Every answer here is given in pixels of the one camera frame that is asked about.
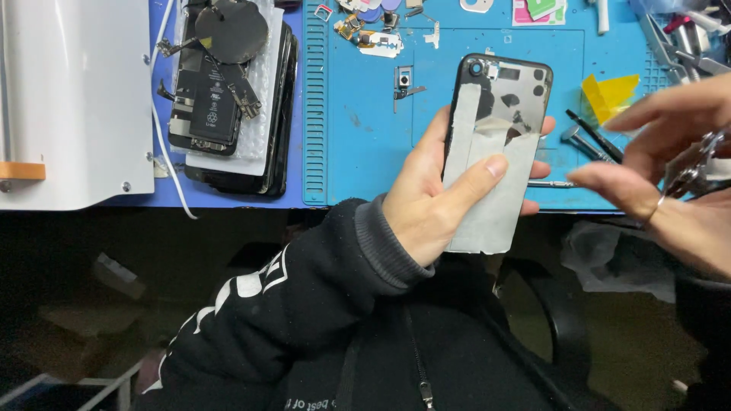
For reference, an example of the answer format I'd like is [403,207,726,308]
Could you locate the person's left hand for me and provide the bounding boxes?
[381,105,556,269]

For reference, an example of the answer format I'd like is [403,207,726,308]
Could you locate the person's right hand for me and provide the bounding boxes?
[567,73,731,280]

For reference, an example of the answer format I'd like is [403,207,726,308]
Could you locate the black phone housing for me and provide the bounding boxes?
[442,53,554,255]

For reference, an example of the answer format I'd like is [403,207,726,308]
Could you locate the light blue silicone repair mat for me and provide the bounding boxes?
[302,0,731,213]

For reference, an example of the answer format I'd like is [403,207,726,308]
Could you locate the clear plastic bag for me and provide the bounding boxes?
[560,219,678,304]

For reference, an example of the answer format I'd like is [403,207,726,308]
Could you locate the black spudger stick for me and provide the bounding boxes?
[565,109,625,164]

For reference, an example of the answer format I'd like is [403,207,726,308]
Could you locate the silver screwdriver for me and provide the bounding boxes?
[560,125,613,164]

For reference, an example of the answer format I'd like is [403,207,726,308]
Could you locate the yellow tape piece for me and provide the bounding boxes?
[581,73,641,127]

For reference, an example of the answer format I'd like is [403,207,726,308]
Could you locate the black chair armrest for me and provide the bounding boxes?
[496,256,596,403]

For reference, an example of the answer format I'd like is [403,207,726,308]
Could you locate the person's black zip jacket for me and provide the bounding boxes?
[130,251,578,411]

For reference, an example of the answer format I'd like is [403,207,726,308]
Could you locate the heap of metal hand tools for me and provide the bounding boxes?
[628,0,731,88]

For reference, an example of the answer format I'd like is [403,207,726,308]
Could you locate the pink and green sticker sheet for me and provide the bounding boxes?
[512,0,568,27]

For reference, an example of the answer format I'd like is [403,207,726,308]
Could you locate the opened black phone with battery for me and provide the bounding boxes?
[156,0,265,156]

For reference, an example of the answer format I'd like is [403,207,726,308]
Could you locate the round black charging coil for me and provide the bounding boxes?
[193,0,270,65]

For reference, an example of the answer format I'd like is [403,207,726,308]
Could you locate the white machine with orange tab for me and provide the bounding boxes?
[0,0,156,212]

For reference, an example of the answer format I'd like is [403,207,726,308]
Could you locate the small camera module with flex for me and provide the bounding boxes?
[392,65,427,114]

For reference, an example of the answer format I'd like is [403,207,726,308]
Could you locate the black phone frame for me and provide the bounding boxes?
[184,22,299,198]

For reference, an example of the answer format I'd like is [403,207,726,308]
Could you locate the white metal bracket plate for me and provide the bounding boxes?
[358,31,404,59]

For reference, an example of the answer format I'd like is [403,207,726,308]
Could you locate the gold flex cable part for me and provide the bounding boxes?
[334,14,366,41]

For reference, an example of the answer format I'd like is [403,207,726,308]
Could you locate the white cable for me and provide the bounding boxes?
[150,0,199,221]

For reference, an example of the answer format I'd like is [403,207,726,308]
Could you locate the white metal frame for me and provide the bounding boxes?
[0,360,145,411]

